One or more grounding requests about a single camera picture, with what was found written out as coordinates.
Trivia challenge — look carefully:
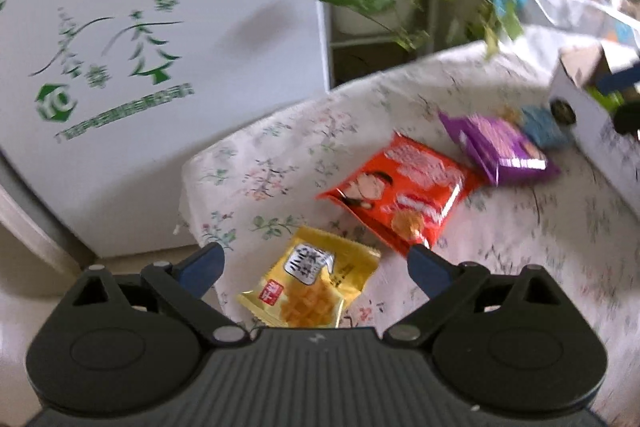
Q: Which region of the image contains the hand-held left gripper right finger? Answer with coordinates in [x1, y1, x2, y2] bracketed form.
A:
[381, 244, 559, 348]

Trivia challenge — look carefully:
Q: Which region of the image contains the cardboard box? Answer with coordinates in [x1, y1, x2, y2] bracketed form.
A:
[547, 41, 640, 205]

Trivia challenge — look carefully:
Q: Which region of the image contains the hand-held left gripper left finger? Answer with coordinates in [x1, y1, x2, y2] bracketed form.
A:
[71, 243, 252, 349]

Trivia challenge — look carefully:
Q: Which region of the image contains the yellow waffle snack packet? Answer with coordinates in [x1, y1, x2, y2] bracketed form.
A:
[236, 227, 382, 329]

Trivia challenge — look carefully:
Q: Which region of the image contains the purple snack packet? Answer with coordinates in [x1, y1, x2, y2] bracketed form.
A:
[437, 111, 562, 186]

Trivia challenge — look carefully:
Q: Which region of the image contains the small light blue snack packet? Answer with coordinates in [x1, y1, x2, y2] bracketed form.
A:
[520, 106, 573, 151]

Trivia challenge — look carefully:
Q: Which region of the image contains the white wire plant stand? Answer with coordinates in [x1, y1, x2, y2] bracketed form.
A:
[325, 0, 501, 88]

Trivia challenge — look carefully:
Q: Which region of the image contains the red cartoon snack packet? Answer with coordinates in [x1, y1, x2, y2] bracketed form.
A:
[315, 132, 483, 258]

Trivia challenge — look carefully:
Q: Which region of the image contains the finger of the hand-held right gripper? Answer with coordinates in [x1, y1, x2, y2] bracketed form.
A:
[596, 61, 640, 96]
[614, 103, 640, 138]

